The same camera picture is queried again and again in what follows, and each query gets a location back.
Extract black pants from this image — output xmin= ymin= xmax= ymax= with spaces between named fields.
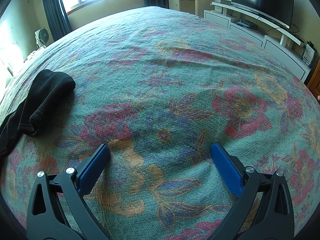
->
xmin=1 ymin=69 xmax=75 ymax=159

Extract floral bedspread bed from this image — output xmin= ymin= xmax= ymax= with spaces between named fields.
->
xmin=1 ymin=7 xmax=319 ymax=239

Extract white TV cabinet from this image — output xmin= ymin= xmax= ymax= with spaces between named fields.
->
xmin=204 ymin=2 xmax=311 ymax=82

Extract small framed card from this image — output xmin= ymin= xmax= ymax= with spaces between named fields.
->
xmin=301 ymin=41 xmax=317 ymax=68

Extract white floor fan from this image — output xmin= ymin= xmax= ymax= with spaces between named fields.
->
xmin=35 ymin=28 xmax=49 ymax=48

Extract dark blue left curtain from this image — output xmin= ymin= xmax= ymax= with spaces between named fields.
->
xmin=42 ymin=0 xmax=72 ymax=41

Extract black set-top box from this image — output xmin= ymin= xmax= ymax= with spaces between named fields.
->
xmin=236 ymin=20 xmax=254 ymax=28

